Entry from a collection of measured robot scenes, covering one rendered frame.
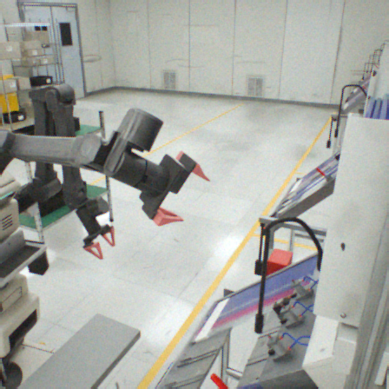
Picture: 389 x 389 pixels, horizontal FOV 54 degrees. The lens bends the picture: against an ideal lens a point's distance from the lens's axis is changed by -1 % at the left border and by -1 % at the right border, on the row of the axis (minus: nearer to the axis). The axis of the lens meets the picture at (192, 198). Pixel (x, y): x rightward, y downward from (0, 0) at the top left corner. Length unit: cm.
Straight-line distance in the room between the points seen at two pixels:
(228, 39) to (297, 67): 180
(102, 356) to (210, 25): 917
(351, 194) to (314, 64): 898
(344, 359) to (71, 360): 123
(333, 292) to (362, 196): 16
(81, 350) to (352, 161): 142
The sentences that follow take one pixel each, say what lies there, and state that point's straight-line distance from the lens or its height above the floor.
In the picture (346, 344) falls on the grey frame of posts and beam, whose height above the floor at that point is 137.
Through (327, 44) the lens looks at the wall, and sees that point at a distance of 944.
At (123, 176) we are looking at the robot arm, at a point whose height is 158.
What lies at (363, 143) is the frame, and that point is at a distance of 54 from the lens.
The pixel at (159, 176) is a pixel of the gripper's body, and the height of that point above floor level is 157.
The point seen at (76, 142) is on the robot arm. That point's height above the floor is 161.
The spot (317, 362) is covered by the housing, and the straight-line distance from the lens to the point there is 79.
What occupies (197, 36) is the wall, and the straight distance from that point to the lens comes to 1035.
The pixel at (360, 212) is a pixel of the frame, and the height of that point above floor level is 158.
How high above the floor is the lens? 182
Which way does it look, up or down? 25 degrees down
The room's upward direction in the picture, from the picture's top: straight up
